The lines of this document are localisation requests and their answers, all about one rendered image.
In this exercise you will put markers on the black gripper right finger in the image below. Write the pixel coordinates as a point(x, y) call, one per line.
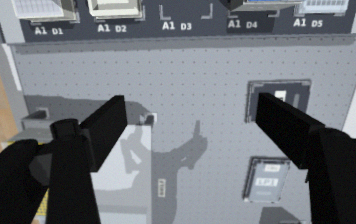
point(327, 153)

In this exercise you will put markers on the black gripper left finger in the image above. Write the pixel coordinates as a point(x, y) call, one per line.
point(28, 169)

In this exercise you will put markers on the white one-well reservoir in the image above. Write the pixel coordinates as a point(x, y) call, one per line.
point(110, 9)

